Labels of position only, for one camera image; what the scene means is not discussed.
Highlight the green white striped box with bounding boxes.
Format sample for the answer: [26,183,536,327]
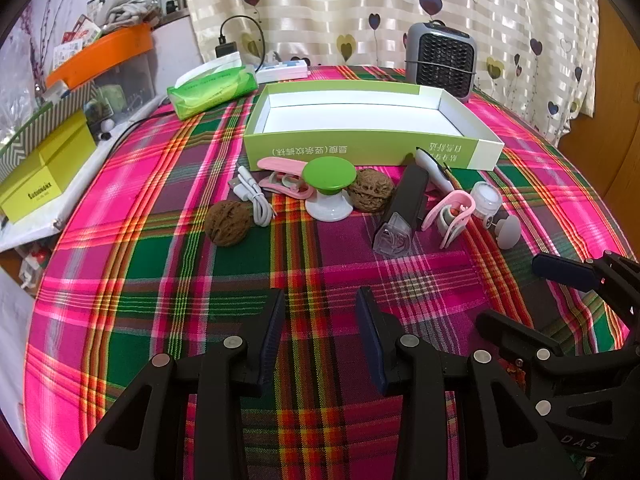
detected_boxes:
[0,82,98,178]

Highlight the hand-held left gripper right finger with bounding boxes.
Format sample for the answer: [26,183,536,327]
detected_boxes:
[355,286,586,480]

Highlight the brown walnut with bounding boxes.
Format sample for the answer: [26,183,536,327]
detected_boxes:
[206,200,249,247]
[347,169,385,211]

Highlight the green tissue pack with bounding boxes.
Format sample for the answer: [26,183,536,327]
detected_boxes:
[166,55,259,121]

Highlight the pink clip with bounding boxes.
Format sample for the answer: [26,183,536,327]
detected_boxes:
[421,191,476,250]
[256,156,316,199]

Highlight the small grey mushroom-shaped knob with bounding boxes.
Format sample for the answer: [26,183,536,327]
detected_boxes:
[492,212,522,251]

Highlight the white power strip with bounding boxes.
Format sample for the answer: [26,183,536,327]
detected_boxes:
[255,51,309,82]

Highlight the black charger with cable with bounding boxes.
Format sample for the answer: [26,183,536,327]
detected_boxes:
[215,15,266,68]

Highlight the brown wooden cabinet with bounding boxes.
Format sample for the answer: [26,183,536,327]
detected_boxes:
[555,0,640,201]

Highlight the black device with clear cap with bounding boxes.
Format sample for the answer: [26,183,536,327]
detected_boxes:
[372,164,431,257]

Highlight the green and white cardboard box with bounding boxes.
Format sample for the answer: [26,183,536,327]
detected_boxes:
[243,80,505,171]

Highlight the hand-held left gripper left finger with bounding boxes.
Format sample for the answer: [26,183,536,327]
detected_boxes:
[60,287,286,480]

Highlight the green mushroom-shaped holder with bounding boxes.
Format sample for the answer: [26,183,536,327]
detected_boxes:
[303,156,357,222]

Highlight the purple flower branches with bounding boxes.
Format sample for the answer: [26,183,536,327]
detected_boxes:
[22,0,71,91]

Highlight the white grey cloth bundle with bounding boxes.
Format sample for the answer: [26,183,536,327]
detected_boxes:
[102,0,161,26]

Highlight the grey desk heater fan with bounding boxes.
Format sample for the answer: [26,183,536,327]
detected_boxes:
[404,20,477,103]

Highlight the heart-print striped curtain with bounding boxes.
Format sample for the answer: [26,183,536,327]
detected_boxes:
[177,0,601,141]

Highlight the pile of colourful printed packets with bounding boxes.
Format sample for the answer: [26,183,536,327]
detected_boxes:
[52,0,108,68]

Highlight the yellow cardboard box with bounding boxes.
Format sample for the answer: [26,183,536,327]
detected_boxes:
[0,110,98,225]

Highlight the clear bin with orange lid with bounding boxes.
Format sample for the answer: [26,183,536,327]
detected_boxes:
[45,22,156,111]

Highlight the black and white gadget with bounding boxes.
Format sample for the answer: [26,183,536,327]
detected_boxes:
[414,146,456,193]

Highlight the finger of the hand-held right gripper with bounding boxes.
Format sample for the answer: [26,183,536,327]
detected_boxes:
[475,310,640,411]
[531,250,640,341]

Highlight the white usb cable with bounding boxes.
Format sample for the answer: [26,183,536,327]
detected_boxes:
[229,166,277,226]

